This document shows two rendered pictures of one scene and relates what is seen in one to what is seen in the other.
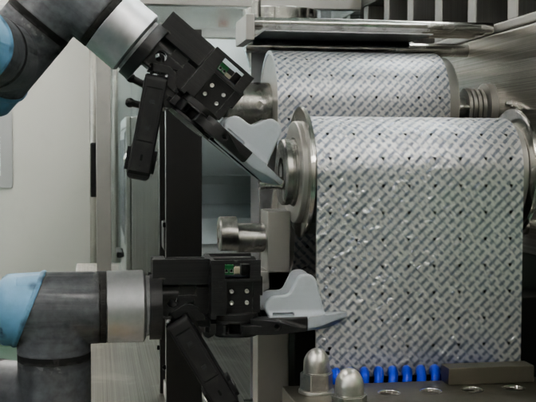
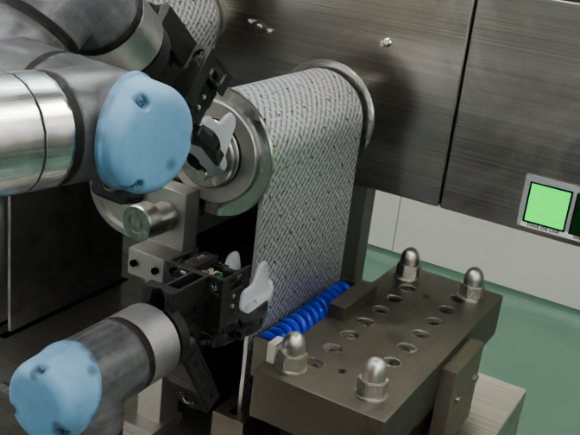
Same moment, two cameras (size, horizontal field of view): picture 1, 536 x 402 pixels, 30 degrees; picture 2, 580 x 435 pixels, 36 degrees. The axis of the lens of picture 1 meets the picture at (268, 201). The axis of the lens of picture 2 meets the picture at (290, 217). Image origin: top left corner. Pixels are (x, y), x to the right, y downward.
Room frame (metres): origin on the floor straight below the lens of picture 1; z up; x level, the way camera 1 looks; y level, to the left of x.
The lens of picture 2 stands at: (0.49, 0.66, 1.54)
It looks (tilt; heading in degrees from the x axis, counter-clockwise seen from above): 21 degrees down; 308
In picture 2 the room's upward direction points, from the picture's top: 7 degrees clockwise
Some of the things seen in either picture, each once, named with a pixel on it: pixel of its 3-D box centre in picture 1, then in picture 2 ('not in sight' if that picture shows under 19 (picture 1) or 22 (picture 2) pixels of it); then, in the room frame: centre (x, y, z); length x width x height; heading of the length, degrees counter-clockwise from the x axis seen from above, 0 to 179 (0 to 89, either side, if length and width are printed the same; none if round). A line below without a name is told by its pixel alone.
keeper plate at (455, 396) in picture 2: not in sight; (457, 394); (0.89, -0.26, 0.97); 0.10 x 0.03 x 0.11; 100
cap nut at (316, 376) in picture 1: (316, 369); (293, 349); (1.00, -0.05, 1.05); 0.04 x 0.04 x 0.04
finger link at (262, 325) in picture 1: (265, 323); (238, 318); (1.04, 0.00, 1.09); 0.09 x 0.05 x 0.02; 99
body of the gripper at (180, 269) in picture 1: (206, 297); (190, 309); (1.05, 0.07, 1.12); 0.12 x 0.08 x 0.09; 100
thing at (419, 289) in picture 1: (419, 297); (303, 248); (1.09, -0.17, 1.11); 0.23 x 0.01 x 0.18; 100
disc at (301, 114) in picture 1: (300, 171); (216, 150); (1.13, -0.04, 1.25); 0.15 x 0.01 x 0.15; 10
